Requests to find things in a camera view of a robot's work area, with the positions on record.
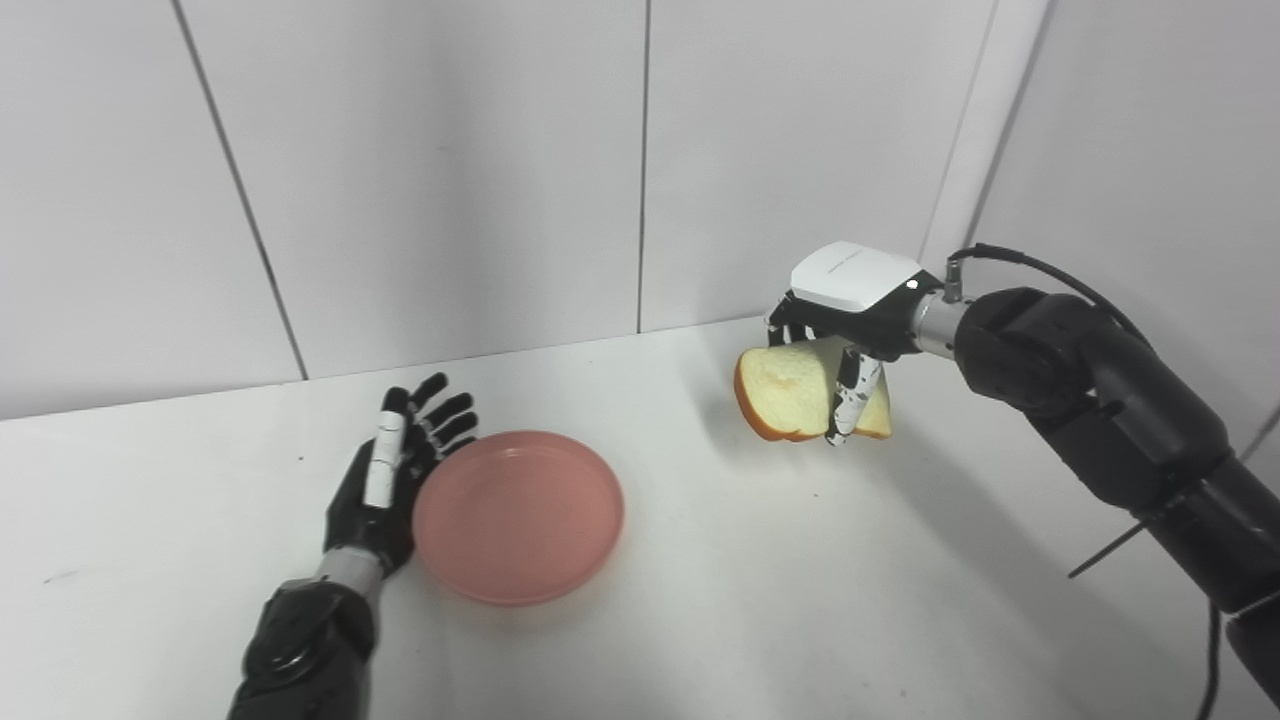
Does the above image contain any pink round plate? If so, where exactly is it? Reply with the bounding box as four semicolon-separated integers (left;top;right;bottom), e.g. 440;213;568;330
412;430;626;608

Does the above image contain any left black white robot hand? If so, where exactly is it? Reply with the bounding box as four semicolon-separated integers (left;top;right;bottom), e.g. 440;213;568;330
322;373;480;579

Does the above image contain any slice of bread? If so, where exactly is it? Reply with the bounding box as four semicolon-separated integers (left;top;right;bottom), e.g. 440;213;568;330
733;336;893;444

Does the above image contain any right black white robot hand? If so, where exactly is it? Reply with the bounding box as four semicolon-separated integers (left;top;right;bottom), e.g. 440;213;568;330
765;241;944;447

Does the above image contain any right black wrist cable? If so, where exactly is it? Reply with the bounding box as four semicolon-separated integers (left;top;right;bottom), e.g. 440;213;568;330
944;243;1223;720

